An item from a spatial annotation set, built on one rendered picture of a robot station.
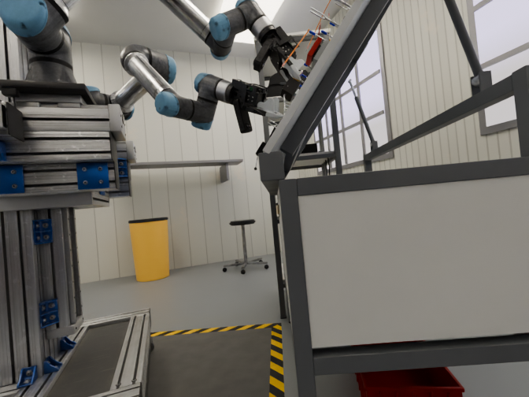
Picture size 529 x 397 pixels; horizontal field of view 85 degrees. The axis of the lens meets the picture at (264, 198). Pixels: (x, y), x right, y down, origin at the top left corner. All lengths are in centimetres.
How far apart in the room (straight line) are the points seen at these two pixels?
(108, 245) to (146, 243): 71
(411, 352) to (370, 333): 9
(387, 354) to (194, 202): 355
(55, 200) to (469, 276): 122
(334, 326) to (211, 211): 350
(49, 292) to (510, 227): 142
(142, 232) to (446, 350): 314
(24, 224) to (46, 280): 22
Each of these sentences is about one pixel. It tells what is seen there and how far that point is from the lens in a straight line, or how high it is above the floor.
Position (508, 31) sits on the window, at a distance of 263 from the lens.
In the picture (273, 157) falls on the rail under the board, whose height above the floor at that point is 85.
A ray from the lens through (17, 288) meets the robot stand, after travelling 132.
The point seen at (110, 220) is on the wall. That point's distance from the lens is 408.
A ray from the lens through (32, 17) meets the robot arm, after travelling 108.
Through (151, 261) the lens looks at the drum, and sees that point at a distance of 355.
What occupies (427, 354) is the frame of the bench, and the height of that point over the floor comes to 39.
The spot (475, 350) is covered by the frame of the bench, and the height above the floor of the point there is 39.
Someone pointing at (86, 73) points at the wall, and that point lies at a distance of 449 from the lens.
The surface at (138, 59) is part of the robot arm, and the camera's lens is 127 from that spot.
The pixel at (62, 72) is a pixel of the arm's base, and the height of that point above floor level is 122.
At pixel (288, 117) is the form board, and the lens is 67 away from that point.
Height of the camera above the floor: 75
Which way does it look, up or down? 1 degrees up
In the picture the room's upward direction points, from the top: 5 degrees counter-clockwise
